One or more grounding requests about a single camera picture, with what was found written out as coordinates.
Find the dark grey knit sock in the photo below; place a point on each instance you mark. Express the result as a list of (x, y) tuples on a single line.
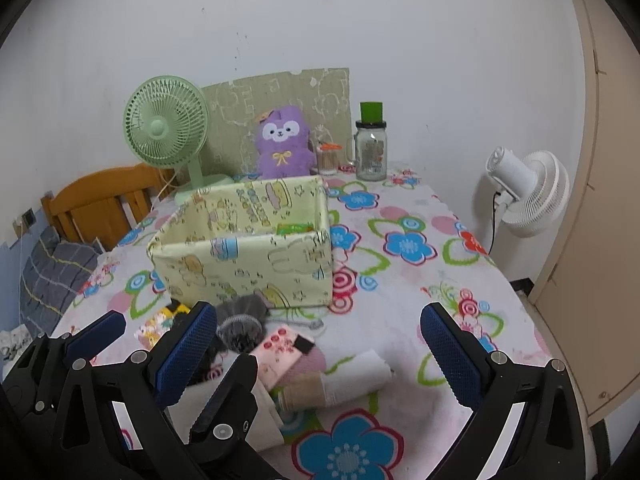
[(240, 330)]

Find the grey plaid blanket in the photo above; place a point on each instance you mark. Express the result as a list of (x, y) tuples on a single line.
[(55, 275)]

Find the floral tablecloth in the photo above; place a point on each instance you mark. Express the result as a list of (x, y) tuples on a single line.
[(425, 270)]

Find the pink cloth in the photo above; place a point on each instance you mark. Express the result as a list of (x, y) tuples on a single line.
[(311, 360)]

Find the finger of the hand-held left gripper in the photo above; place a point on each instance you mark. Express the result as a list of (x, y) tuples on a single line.
[(227, 405), (95, 332)]

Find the yellow cartoon tissue pack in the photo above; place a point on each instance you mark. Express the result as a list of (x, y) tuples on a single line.
[(157, 325)]

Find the printed fabric storage box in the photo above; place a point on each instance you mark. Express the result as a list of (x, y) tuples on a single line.
[(240, 270)]

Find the patterned cardboard board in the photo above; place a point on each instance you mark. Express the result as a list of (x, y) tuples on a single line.
[(235, 105)]

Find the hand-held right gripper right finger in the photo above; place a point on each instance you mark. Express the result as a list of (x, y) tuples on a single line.
[(450, 355)]

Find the wooden chair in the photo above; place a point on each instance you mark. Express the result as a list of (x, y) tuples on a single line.
[(100, 200)]

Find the beige sock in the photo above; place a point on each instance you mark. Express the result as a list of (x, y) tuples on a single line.
[(300, 390)]

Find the pink wipes pack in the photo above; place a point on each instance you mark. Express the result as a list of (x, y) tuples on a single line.
[(277, 352)]

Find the purple plush toy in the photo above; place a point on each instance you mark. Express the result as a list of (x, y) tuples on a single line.
[(282, 150)]

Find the glass jar with green lid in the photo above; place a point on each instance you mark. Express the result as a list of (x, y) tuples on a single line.
[(371, 155)]

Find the white clip fan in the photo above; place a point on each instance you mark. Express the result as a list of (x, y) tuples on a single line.
[(535, 195)]

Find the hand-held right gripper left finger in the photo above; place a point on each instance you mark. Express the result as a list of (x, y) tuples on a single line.
[(185, 355)]

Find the green desk fan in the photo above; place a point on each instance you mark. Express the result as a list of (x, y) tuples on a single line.
[(165, 125)]

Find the beige door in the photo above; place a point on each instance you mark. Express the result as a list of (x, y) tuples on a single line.
[(600, 210)]

